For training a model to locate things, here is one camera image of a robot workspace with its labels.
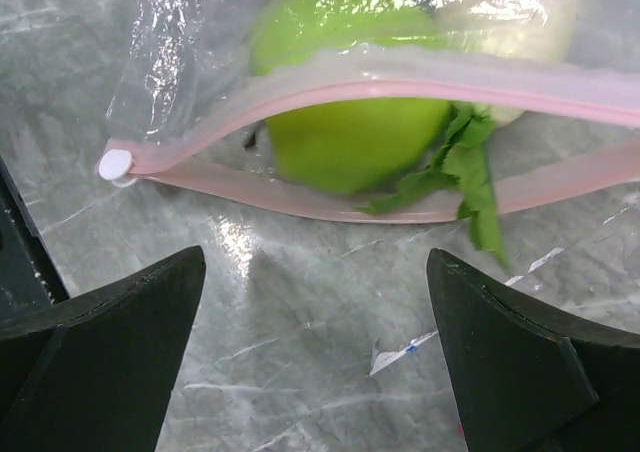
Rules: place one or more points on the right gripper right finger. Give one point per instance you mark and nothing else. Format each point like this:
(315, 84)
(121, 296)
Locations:
(528, 376)

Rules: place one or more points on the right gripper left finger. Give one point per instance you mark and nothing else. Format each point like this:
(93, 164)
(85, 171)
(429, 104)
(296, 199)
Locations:
(96, 372)

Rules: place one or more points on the clear zip top bag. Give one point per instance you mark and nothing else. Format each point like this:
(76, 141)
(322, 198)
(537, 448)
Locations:
(189, 113)

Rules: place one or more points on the green fake apple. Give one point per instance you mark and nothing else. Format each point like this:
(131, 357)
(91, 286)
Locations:
(353, 121)

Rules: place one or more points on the green fake lettuce leaf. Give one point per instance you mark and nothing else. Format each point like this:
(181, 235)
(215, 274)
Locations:
(460, 165)

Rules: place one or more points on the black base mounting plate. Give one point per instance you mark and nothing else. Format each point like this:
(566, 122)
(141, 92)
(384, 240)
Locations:
(29, 279)

